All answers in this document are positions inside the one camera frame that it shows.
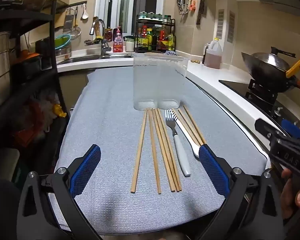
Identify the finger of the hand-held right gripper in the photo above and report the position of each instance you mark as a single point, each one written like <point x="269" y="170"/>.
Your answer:
<point x="267" y="128"/>
<point x="293" y="129"/>

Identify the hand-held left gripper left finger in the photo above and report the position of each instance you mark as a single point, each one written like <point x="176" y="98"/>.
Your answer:
<point x="86" y="170"/>

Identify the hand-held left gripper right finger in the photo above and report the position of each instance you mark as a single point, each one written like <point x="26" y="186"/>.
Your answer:
<point x="213" y="170"/>

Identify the set of wooden chopsticks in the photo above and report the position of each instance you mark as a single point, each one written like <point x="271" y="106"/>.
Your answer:
<point x="174" y="180"/>

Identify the striped white utensil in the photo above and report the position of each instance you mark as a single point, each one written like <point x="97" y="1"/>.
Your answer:
<point x="183" y="132"/>

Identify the clear plastic container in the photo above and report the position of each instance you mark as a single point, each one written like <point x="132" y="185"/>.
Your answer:
<point x="158" y="80"/>

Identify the person's right hand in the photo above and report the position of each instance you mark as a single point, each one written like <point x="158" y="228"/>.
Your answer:
<point x="288" y="200"/>

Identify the black gas stove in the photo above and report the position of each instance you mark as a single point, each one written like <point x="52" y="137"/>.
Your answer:
<point x="260" y="97"/>

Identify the grey table mat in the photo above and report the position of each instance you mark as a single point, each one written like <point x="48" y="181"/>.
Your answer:
<point x="110" y="130"/>

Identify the black wok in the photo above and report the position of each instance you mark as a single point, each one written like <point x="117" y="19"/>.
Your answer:
<point x="272" y="78"/>

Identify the yellow plastic bag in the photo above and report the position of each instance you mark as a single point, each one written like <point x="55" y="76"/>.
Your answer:
<point x="58" y="110"/>

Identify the steel wok lid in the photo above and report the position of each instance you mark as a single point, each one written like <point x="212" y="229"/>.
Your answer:
<point x="270" y="60"/>

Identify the yellow-cap oil jug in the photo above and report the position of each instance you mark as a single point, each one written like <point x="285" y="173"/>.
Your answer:
<point x="213" y="55"/>

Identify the ginger pieces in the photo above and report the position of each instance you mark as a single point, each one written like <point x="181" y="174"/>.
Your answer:
<point x="195" y="61"/>

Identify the steel kitchen sink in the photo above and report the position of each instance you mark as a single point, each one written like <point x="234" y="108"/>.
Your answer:
<point x="90" y="58"/>

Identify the steel pot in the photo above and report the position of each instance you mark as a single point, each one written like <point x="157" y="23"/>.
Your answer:
<point x="63" y="52"/>

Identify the blue scrubbing cloth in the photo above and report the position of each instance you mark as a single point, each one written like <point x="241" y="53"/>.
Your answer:
<point x="170" y="53"/>

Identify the orange bowl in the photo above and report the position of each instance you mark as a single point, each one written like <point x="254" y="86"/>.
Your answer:
<point x="30" y="55"/>

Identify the yellow sponge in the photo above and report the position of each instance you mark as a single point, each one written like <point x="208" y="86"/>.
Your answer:
<point x="98" y="40"/>

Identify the black spice rack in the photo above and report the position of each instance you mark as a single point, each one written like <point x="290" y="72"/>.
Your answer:
<point x="173" y="37"/>

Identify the black shelf rack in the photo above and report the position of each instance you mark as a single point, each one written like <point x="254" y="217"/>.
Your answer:
<point x="53" y="42"/>

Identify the white jar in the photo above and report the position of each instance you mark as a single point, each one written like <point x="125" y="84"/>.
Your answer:
<point x="129" y="45"/>

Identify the pink dish soap bottle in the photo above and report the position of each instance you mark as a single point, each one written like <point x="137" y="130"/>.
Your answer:
<point x="118" y="41"/>

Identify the chrome faucet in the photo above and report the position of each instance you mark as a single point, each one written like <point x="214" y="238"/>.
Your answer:
<point x="103" y="37"/>

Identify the hanging cleaver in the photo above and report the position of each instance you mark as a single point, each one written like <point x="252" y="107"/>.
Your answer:
<point x="200" y="11"/>

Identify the red chili jar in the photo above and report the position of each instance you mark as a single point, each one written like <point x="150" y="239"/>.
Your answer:
<point x="108" y="35"/>

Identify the hanging mesh strainer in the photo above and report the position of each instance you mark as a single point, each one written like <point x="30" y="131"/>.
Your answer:
<point x="76" y="31"/>

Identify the row of condiment bottles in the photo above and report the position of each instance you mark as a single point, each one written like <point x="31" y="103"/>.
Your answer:
<point x="152" y="38"/>

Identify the hanging kitchen tools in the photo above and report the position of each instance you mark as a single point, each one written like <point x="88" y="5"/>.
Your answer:
<point x="185" y="3"/>

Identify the hanging metal grater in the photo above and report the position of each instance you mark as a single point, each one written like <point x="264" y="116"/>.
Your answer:
<point x="68" y="21"/>

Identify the hanging white spoon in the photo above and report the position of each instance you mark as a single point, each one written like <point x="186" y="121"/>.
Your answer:
<point x="84" y="13"/>

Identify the row of green-lid spice jars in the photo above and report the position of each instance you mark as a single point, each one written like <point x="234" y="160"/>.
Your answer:
<point x="153" y="16"/>

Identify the window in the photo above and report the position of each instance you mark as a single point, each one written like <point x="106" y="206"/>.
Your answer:
<point x="125" y="5"/>

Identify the wall vent grille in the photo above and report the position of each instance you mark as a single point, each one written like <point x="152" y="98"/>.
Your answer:
<point x="220" y="23"/>

